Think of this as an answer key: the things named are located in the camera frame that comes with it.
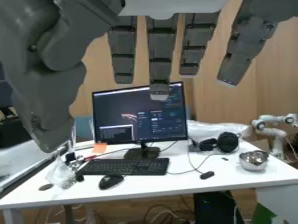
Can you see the black computer tower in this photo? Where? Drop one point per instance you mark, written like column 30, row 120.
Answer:
column 217, row 208

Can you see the computer screen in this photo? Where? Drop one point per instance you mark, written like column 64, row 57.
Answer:
column 140, row 116

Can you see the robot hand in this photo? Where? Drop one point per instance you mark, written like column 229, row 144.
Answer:
column 44, row 66

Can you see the orange sticky note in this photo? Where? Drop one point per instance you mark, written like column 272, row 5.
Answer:
column 100, row 147

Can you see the black keyboard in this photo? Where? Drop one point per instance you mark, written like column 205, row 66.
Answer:
column 124, row 166

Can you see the clear plastic bag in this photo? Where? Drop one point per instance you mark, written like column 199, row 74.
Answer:
column 62, row 171

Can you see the metal bowl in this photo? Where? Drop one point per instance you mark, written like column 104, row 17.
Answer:
column 253, row 160

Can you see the black headphones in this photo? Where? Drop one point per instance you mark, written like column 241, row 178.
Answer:
column 224, row 141

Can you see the black mouse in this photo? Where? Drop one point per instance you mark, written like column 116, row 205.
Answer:
column 111, row 181

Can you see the small white jointed device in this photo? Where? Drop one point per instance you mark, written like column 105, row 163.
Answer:
column 273, row 128

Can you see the white desk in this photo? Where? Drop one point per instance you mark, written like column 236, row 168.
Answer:
column 177, row 183

